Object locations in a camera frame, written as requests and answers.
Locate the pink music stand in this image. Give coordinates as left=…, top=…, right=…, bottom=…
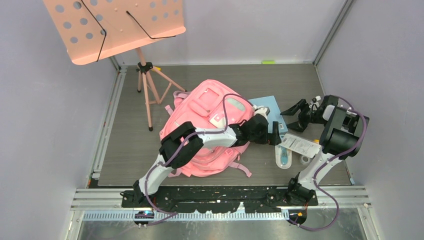
left=43, top=0, right=186, bottom=131

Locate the green tape strip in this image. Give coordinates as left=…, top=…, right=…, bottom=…
left=261, top=60, right=276, bottom=65

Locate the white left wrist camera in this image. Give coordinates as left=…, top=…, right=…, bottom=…
left=253, top=105, right=270, bottom=120

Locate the white packaged toothbrush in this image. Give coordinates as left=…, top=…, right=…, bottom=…
left=274, top=133, right=321, bottom=170

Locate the clear tape roll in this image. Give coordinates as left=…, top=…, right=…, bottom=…
left=299, top=155, right=311, bottom=165

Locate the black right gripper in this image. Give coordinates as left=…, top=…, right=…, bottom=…
left=280, top=98, right=327, bottom=132

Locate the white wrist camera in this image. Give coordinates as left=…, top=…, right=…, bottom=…
left=309, top=95, right=322, bottom=112
left=253, top=105, right=270, bottom=120

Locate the light blue thin notebook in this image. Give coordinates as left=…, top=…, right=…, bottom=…
left=249, top=95, right=288, bottom=136

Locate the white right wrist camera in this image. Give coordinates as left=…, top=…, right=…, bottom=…
left=309, top=95, right=322, bottom=112

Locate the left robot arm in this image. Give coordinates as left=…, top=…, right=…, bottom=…
left=133, top=114, right=282, bottom=207

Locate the pink student backpack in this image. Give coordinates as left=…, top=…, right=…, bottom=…
left=159, top=79, right=254, bottom=178

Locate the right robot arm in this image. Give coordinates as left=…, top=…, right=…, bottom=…
left=281, top=95, right=370, bottom=206

